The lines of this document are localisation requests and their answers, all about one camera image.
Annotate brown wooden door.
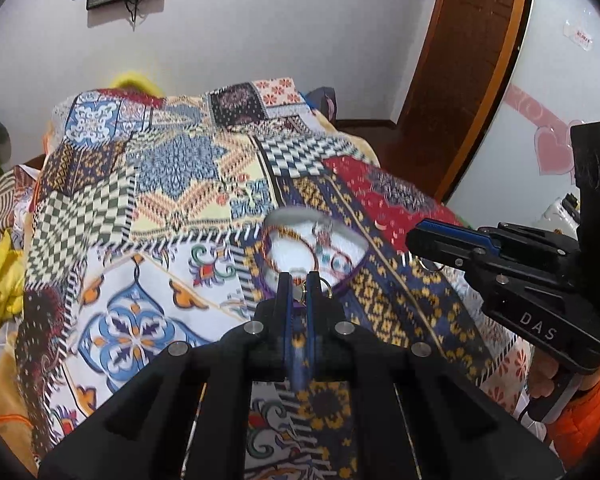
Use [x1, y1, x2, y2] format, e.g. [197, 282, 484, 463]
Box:
[395, 0, 531, 201]

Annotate white wardrobe with pink hearts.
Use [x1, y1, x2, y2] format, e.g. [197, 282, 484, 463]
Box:
[447, 0, 600, 241]

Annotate patchwork printed blanket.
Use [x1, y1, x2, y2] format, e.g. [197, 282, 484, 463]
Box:
[15, 77, 531, 480]

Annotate silver dangle earring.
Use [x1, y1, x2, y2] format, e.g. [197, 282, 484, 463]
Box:
[314, 219, 335, 250]

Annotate white plastic object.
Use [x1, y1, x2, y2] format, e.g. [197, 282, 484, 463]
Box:
[532, 194, 581, 236]

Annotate yellow pillow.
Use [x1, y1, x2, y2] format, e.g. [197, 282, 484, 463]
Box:
[111, 72, 163, 97]

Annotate yellow cloth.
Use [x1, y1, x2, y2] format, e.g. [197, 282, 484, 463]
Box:
[0, 230, 26, 396]

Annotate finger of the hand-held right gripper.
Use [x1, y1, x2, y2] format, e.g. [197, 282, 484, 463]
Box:
[405, 229, 481, 273]
[419, 219, 503, 257]

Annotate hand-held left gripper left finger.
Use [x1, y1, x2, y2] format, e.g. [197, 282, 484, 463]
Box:
[37, 272, 301, 480]

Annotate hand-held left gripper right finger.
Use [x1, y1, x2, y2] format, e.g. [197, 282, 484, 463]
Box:
[305, 270, 566, 480]

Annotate red beaded bracelet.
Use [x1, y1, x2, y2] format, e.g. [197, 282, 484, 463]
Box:
[263, 225, 322, 275]

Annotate purple heart-shaped jewelry box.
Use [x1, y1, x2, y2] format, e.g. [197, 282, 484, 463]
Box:
[262, 207, 370, 306]

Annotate red and white sticker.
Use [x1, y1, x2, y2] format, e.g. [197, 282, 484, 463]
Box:
[564, 20, 595, 51]

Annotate person's right hand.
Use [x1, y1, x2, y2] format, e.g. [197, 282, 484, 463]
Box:
[527, 342, 565, 402]

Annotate blue grey bag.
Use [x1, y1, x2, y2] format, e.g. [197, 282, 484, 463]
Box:
[305, 86, 338, 121]

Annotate striped orange blanket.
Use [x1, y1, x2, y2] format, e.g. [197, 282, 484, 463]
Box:
[0, 165, 43, 251]

